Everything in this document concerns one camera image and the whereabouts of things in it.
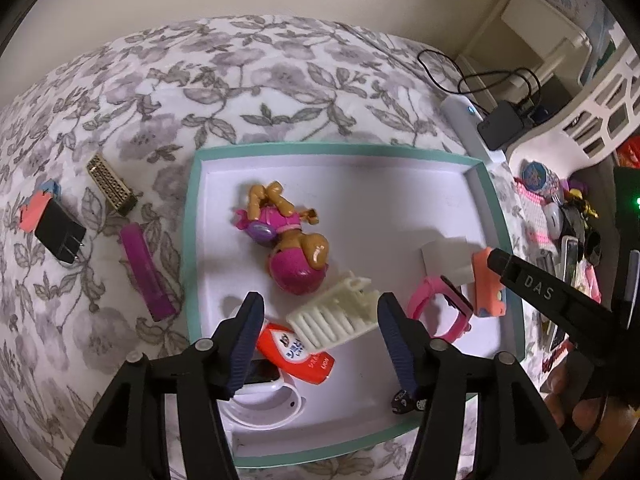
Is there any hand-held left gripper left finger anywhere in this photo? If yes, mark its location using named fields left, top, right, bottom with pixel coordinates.
left=60, top=291, right=266, bottom=480

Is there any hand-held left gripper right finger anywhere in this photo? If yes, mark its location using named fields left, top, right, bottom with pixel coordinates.
left=377, top=292, right=583, bottom=480

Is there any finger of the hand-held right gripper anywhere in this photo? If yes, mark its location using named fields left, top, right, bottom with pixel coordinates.
left=486, top=246, right=532, bottom=295

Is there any coral and blue case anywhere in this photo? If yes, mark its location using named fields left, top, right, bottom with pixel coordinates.
left=471, top=246, right=508, bottom=318

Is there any pink smart band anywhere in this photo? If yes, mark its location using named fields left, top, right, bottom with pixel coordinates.
left=407, top=275, right=475, bottom=345

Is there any orange glue stick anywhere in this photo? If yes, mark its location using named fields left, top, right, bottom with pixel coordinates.
left=256, top=322, right=333, bottom=386

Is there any black toy car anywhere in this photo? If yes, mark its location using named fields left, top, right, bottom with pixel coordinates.
left=390, top=387, right=428, bottom=416

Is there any white smart band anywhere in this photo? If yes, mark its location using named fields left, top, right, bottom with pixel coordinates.
left=220, top=357, right=307, bottom=431

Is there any white plastic comb piece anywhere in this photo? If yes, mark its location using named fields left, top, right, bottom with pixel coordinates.
left=285, top=270, right=383, bottom=353

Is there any teal rimmed white tray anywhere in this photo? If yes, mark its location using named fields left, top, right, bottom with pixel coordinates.
left=182, top=143, right=526, bottom=468

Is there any person's right hand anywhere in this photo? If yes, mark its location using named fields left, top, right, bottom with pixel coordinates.
left=542, top=362, right=608, bottom=436

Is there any translucent white block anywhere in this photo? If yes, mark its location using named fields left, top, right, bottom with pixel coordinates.
left=420, top=236, right=476, bottom=286

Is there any pink knitted pouch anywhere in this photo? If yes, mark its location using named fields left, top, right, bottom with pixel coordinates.
left=515, top=180, right=563, bottom=248

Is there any pink toy dog figure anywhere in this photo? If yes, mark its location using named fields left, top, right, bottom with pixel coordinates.
left=235, top=181, right=332, bottom=296

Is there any purple lighter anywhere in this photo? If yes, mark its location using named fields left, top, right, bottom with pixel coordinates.
left=120, top=224, right=177, bottom=322

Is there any red packet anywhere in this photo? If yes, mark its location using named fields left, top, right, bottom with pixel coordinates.
left=617, top=136, right=640, bottom=168

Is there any black power adapter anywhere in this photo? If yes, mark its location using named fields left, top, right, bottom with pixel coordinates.
left=477, top=101, right=526, bottom=151

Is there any white power strip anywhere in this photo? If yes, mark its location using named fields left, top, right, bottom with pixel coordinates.
left=440, top=96, right=506, bottom=163

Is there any white plastic basket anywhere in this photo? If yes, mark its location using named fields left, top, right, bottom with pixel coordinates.
left=505, top=45, right=640, bottom=181

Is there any gold rhinestone hair clip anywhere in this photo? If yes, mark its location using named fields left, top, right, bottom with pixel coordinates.
left=86, top=154, right=138, bottom=217

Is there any black plug charger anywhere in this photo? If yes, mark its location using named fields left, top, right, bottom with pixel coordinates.
left=34, top=201, right=87, bottom=266

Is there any coral and blue eraser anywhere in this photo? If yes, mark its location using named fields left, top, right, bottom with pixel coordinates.
left=19, top=180, right=61, bottom=233

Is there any white shelf unit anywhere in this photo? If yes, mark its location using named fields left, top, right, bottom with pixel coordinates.
left=457, top=0, right=593, bottom=86

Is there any floral grey blanket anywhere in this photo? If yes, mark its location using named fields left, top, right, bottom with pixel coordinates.
left=0, top=15, right=526, bottom=480

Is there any black cable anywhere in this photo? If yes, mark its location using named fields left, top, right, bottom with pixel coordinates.
left=417, top=49, right=543, bottom=111

